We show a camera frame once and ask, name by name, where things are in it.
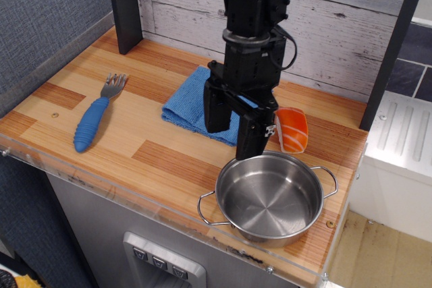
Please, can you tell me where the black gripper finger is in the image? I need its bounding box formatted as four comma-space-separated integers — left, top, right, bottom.
236, 115, 268, 161
203, 80, 232, 134

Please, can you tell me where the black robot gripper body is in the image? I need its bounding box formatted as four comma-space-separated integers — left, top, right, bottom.
204, 33, 288, 139

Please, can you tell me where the silver steel pot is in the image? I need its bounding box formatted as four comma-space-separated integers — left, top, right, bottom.
211, 151, 332, 248

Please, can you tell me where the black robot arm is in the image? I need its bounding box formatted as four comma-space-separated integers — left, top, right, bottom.
203, 0, 293, 160

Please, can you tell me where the blue folded cloth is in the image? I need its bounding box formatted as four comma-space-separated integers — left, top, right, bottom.
161, 66, 240, 146

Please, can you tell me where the orange salmon sushi toy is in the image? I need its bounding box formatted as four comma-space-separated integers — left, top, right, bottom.
275, 107, 308, 154

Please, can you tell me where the clear acrylic edge guard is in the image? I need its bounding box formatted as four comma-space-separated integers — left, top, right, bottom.
1, 130, 327, 287

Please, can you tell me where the white ribbed drainboard unit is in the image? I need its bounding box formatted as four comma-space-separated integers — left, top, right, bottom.
349, 92, 431, 241

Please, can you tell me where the silver dispenser button panel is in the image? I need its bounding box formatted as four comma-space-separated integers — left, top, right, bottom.
123, 231, 207, 287

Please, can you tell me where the yellow object at floor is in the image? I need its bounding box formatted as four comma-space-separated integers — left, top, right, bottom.
14, 275, 42, 288

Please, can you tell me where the blue handled metal fork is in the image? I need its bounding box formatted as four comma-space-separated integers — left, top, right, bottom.
73, 74, 127, 152

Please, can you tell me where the black left vertical post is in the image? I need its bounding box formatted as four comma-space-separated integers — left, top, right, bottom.
111, 0, 142, 55

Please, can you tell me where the black vertical post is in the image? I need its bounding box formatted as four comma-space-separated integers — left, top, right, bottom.
359, 0, 419, 131
111, 0, 142, 55

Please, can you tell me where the black right vertical post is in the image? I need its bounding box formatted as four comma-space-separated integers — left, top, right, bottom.
359, 0, 419, 131

